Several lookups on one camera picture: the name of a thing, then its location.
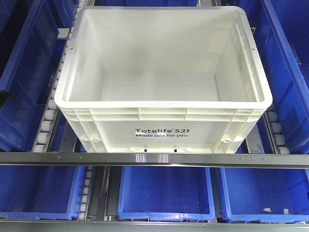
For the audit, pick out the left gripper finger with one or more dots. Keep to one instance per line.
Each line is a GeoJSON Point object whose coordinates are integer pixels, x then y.
{"type": "Point", "coordinates": [4, 96]}

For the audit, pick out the white plastic Totelife tote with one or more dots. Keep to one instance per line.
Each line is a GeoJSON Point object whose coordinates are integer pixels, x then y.
{"type": "Point", "coordinates": [162, 79]}

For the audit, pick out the right shelf blue bin left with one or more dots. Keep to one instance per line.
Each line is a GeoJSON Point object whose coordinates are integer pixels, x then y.
{"type": "Point", "coordinates": [29, 55]}

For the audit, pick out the shelf blue bin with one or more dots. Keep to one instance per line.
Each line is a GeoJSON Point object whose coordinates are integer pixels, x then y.
{"type": "Point", "coordinates": [282, 37]}
{"type": "Point", "coordinates": [29, 55]}

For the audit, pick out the right shelf left roller track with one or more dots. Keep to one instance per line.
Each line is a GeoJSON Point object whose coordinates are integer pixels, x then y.
{"type": "Point", "coordinates": [50, 114]}

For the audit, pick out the shelf roller track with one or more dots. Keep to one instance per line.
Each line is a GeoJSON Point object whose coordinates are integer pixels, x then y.
{"type": "Point", "coordinates": [86, 194]}
{"type": "Point", "coordinates": [274, 130]}
{"type": "Point", "coordinates": [50, 114]}

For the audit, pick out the right shelf lower left bin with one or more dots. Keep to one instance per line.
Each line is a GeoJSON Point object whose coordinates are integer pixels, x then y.
{"type": "Point", "coordinates": [41, 192]}

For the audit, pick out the right shelf lower roller track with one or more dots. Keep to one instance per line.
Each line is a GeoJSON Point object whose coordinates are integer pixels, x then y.
{"type": "Point", "coordinates": [86, 194]}

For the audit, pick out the right shelf lower middle bin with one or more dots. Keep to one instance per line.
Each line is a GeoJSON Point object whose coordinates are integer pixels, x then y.
{"type": "Point", "coordinates": [166, 193]}

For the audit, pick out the right shelf steel rail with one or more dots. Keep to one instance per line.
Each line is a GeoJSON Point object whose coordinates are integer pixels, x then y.
{"type": "Point", "coordinates": [156, 159]}

